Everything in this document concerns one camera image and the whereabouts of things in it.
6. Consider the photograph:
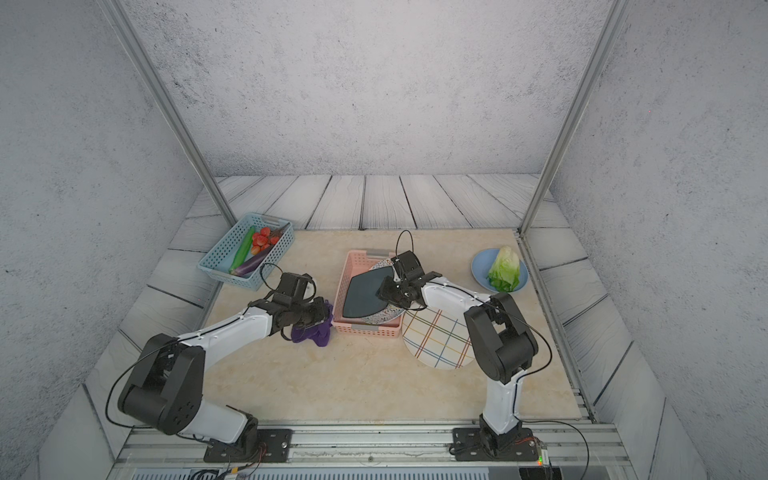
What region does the colourful speckled round plate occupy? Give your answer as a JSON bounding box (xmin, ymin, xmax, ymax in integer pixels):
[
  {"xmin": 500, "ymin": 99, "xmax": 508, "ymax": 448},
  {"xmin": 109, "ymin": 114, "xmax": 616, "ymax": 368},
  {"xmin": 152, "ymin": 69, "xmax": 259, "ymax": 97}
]
[{"xmin": 361, "ymin": 259, "xmax": 404, "ymax": 325}]

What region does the purple cloth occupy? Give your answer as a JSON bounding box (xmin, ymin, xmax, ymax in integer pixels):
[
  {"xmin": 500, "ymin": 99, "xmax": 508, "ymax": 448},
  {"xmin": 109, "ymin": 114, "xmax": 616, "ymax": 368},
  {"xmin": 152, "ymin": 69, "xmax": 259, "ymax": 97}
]
[{"xmin": 290, "ymin": 301, "xmax": 333, "ymax": 348}]

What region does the dark teal square plate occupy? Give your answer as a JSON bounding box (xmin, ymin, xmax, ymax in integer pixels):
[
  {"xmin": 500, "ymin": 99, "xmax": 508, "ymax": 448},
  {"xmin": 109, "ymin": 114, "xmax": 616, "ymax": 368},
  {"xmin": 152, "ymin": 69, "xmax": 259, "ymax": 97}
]
[{"xmin": 342, "ymin": 267, "xmax": 394, "ymax": 323}]

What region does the plaid striped white plate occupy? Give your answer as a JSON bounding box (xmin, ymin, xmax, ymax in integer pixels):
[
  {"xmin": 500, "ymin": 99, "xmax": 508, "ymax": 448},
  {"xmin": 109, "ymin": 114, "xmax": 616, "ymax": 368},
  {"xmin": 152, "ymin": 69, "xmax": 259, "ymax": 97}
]
[{"xmin": 401, "ymin": 309, "xmax": 475, "ymax": 370}]

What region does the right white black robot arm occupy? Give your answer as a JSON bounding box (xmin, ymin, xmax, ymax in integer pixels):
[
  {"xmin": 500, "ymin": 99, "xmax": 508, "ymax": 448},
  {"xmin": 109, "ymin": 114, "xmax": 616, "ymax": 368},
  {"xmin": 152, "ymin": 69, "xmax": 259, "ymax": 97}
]
[{"xmin": 377, "ymin": 251, "xmax": 545, "ymax": 466}]

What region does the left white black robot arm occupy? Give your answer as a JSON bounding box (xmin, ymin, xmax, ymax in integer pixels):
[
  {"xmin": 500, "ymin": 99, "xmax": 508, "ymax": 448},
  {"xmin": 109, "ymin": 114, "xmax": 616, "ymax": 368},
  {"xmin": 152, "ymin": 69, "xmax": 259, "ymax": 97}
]
[{"xmin": 107, "ymin": 272, "xmax": 333, "ymax": 463}]

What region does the light blue round plate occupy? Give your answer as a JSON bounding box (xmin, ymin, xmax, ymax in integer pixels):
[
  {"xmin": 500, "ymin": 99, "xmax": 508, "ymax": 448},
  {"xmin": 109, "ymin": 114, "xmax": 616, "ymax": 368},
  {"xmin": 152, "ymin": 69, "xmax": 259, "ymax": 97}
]
[{"xmin": 471, "ymin": 248, "xmax": 529, "ymax": 293}]

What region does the pink perforated plastic basket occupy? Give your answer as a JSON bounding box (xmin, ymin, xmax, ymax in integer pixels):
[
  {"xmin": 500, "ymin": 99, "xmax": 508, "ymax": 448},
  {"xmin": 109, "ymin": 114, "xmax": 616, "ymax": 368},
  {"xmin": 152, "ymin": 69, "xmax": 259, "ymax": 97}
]
[{"xmin": 332, "ymin": 250, "xmax": 404, "ymax": 338}]

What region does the purple eggplant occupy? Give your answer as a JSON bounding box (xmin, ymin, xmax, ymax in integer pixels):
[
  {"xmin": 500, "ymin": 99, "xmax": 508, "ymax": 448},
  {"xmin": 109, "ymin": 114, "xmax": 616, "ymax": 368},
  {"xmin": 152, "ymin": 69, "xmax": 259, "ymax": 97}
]
[{"xmin": 231, "ymin": 245, "xmax": 273, "ymax": 277}]

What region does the light blue perforated basket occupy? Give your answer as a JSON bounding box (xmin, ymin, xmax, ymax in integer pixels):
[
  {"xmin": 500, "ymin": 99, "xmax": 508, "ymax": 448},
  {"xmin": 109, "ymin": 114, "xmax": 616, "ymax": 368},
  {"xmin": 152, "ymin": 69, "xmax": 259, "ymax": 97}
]
[{"xmin": 198, "ymin": 213, "xmax": 294, "ymax": 290}]

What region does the red cherry tomatoes bunch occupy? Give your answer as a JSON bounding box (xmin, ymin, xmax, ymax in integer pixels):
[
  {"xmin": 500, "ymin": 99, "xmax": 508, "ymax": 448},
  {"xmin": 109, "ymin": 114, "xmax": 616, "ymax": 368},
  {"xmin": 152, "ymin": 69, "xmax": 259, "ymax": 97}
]
[{"xmin": 250, "ymin": 227, "xmax": 282, "ymax": 255}]

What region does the green cucumber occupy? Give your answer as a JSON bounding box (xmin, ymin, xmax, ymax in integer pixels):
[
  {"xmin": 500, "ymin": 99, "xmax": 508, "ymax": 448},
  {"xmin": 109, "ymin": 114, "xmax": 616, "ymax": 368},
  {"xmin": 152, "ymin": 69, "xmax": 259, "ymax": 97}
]
[{"xmin": 229, "ymin": 226, "xmax": 255, "ymax": 275}]

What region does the green lettuce head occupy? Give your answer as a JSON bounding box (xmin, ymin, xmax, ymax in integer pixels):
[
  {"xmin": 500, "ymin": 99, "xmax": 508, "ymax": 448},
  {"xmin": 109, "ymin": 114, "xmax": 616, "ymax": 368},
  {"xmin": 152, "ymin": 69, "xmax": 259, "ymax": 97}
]
[{"xmin": 487, "ymin": 246, "xmax": 521, "ymax": 293}]

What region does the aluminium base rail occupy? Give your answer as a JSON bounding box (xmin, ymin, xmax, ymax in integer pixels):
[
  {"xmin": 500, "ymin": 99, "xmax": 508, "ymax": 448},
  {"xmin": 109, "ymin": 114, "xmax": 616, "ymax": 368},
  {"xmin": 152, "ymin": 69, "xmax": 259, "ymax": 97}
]
[{"xmin": 109, "ymin": 421, "xmax": 636, "ymax": 479}]

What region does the right metal frame post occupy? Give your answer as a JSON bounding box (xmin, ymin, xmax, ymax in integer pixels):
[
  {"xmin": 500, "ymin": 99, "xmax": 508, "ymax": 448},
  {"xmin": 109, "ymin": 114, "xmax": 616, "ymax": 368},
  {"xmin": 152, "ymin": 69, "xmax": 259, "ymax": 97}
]
[{"xmin": 518, "ymin": 0, "xmax": 630, "ymax": 238}]

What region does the metal frame post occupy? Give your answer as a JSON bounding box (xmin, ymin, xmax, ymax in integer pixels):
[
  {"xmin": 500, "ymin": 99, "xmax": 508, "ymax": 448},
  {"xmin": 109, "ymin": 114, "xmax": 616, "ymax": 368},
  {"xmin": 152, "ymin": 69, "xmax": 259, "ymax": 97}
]
[
  {"xmin": 98, "ymin": 0, "xmax": 237, "ymax": 226},
  {"xmin": 518, "ymin": 0, "xmax": 630, "ymax": 238}
]

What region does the left metal frame post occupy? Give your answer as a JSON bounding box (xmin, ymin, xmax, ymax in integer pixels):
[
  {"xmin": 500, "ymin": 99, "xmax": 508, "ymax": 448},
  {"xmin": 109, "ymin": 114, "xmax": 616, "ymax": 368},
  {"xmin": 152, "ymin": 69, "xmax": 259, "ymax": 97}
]
[{"xmin": 98, "ymin": 0, "xmax": 237, "ymax": 226}]

